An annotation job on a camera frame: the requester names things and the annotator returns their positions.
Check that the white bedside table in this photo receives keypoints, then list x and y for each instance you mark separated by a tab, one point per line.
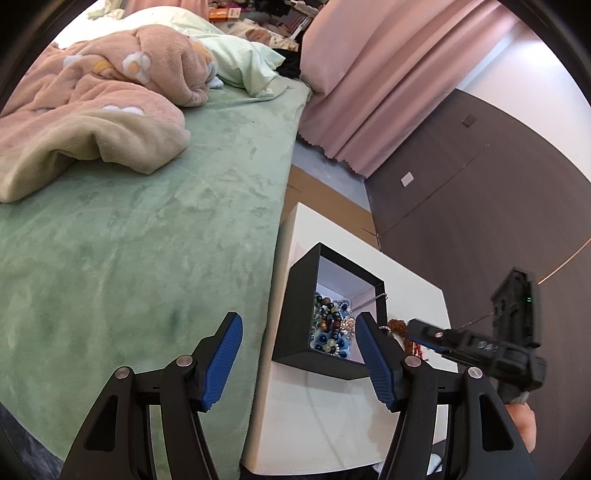
314	415

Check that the wide pink curtain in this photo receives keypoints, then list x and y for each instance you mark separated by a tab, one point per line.
369	92

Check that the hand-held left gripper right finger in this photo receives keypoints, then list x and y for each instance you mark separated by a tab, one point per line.
376	364

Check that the pale green pillow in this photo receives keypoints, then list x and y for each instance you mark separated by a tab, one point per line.
244	64

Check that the dark wall plate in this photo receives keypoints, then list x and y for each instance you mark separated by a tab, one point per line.
470	120

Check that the pile of clutter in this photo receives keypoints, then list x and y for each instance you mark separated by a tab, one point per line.
277	23

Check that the orange box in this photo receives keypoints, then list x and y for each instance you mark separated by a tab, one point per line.
224	13

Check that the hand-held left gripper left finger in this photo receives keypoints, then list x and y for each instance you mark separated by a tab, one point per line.
221	364

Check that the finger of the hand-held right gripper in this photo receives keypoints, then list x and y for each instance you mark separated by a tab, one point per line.
429	337

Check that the person's right hand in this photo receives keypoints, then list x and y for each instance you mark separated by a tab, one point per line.
521	427

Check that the bed with green sheet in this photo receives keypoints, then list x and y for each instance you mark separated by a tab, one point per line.
138	277

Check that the black jewelry box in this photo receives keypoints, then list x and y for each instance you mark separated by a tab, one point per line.
295	300

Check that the white wall socket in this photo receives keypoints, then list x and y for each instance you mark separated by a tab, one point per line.
408	179

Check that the flat cardboard sheet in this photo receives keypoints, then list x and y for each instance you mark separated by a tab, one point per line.
332	198

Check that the pink floral fleece blanket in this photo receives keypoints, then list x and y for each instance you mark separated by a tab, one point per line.
115	115

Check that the black garment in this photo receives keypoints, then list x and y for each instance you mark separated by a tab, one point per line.
290	68

